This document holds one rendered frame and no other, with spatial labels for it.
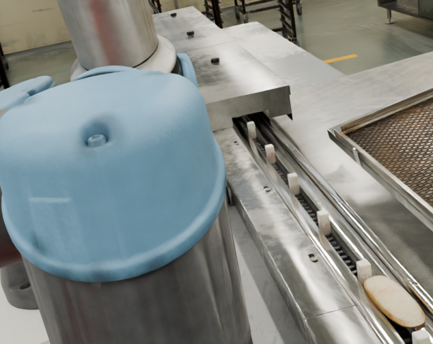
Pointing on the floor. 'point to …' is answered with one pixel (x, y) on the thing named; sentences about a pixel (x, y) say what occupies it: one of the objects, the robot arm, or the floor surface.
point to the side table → (261, 291)
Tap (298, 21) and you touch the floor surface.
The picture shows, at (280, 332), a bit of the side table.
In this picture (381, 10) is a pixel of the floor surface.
